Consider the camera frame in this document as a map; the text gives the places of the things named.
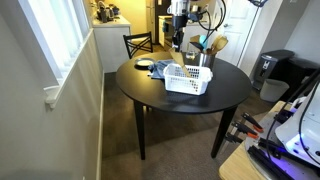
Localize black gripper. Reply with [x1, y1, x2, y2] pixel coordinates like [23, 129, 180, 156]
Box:
[171, 14, 189, 53]

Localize light wooden spatula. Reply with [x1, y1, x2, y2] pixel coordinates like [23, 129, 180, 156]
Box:
[168, 48, 193, 79]

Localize black spatula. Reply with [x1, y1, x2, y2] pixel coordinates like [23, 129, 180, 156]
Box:
[189, 41, 205, 53]

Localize teal silicone spatula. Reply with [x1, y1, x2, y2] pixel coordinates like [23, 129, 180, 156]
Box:
[198, 34, 209, 50]

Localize white plastic basket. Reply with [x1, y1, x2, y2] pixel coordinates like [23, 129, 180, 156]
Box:
[163, 63, 214, 96]

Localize kitchen stove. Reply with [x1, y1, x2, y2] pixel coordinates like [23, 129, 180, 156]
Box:
[163, 16, 178, 51]

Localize wooden flat utensil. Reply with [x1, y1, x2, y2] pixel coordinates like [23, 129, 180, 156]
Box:
[189, 34, 201, 44]

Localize clear drinking glass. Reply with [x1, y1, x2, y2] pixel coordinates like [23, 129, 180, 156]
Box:
[185, 49, 198, 61]

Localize white kitchen cabinet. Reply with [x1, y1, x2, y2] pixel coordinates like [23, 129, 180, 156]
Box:
[181, 19, 211, 53]

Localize blue cloth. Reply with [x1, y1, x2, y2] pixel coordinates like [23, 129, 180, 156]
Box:
[147, 58, 181, 80]

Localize metal utensil holder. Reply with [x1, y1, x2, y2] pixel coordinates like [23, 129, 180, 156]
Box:
[198, 52, 217, 71]

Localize wooden slotted turner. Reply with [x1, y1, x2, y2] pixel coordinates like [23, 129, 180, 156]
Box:
[206, 39, 220, 56]

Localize small round plate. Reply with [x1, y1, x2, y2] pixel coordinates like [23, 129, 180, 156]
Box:
[134, 57, 156, 69]

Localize black wooden chair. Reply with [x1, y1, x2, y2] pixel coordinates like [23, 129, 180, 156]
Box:
[122, 31, 154, 60]

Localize large wooden spoon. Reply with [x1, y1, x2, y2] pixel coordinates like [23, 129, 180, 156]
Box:
[212, 35, 230, 54]

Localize round black dining table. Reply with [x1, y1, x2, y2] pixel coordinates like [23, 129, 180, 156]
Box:
[115, 50, 253, 161]

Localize white kitchen counter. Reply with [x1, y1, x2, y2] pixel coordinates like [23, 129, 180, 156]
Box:
[92, 14, 132, 74]

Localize white door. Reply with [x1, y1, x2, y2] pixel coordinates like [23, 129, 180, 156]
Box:
[213, 0, 279, 68]

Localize black coffee maker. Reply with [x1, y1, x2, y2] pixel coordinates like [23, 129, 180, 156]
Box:
[96, 1, 113, 24]

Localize black trash can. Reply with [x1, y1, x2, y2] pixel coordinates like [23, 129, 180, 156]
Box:
[252, 49, 296, 91]

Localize small white waste bin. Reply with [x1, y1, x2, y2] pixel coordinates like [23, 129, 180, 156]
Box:
[259, 78, 290, 103]

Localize black clamp orange tip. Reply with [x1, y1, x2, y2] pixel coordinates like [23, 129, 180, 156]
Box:
[241, 112, 264, 134]
[230, 121, 260, 140]

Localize white window blinds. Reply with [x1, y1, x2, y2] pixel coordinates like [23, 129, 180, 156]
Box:
[19, 0, 92, 83]

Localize black low cabinet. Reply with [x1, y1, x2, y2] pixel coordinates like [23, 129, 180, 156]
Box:
[268, 57, 320, 102]

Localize white window sill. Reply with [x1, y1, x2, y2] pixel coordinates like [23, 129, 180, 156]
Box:
[44, 28, 94, 110]

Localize light wooden robot table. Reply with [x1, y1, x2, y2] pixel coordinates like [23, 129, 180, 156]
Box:
[218, 100, 294, 180]

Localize grey robot mounting plate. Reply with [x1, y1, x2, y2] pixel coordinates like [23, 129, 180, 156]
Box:
[244, 111, 320, 180]

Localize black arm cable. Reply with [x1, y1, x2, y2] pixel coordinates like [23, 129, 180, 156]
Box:
[197, 0, 228, 33]

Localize black base cable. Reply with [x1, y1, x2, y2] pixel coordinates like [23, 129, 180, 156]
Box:
[265, 68, 320, 160]

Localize black mounting rail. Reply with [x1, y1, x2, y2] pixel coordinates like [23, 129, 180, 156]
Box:
[247, 145, 295, 180]

